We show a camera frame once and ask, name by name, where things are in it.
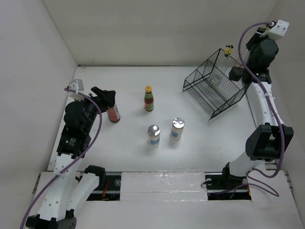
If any soy sauce bottle black cap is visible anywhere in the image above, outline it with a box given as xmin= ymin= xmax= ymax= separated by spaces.
xmin=107 ymin=103 xmax=121 ymax=123

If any clear glass oil bottle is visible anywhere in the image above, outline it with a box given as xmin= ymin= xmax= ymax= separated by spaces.
xmin=209 ymin=45 xmax=234 ymax=87

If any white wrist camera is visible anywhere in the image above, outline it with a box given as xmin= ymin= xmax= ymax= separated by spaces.
xmin=260 ymin=20 xmax=289 ymax=41
xmin=68 ymin=79 xmax=84 ymax=101

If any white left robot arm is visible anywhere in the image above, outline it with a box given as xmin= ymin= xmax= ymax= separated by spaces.
xmin=20 ymin=85 xmax=115 ymax=229

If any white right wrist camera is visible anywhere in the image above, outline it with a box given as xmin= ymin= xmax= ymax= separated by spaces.
xmin=260 ymin=20 xmax=289 ymax=41

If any spice shaker blue label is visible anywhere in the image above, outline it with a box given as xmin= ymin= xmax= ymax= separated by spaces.
xmin=170 ymin=117 xmax=185 ymax=140

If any spice shaker silver lid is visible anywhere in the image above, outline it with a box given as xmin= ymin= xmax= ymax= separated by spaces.
xmin=147 ymin=125 xmax=161 ymax=147

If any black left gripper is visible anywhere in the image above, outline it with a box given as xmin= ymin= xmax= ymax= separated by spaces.
xmin=76 ymin=87 xmax=115 ymax=132

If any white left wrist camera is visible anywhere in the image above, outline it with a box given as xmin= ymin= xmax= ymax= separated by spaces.
xmin=68 ymin=79 xmax=84 ymax=101

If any red chili sauce bottle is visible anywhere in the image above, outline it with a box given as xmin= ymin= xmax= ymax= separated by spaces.
xmin=144 ymin=85 xmax=154 ymax=112

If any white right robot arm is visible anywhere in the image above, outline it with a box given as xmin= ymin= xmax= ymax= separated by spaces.
xmin=101 ymin=51 xmax=294 ymax=195

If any black wire basket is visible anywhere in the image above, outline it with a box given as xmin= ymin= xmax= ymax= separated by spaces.
xmin=183 ymin=48 xmax=246 ymax=119

